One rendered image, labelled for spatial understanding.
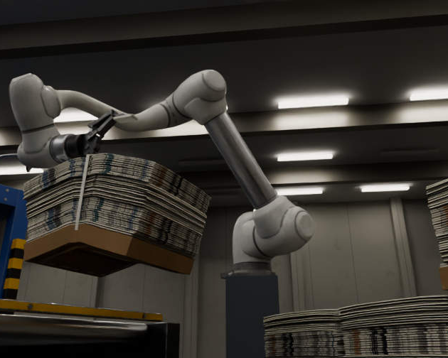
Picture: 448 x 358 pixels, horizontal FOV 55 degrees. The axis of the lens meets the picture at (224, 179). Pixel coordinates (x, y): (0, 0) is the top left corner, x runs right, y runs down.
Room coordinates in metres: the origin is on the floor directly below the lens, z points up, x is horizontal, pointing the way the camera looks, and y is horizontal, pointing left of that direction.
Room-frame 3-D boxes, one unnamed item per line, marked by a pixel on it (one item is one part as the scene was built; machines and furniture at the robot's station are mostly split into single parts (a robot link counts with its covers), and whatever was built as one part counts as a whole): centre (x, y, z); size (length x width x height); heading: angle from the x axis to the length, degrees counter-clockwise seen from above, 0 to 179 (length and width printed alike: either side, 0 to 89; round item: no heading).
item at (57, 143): (1.20, 0.48, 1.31); 0.09 x 0.06 x 0.09; 155
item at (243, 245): (1.76, -0.12, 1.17); 0.18 x 0.16 x 0.22; 36
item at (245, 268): (1.77, -0.09, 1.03); 0.22 x 0.18 x 0.06; 84
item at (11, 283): (2.19, 1.06, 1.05); 0.05 x 0.05 x 0.45; 51
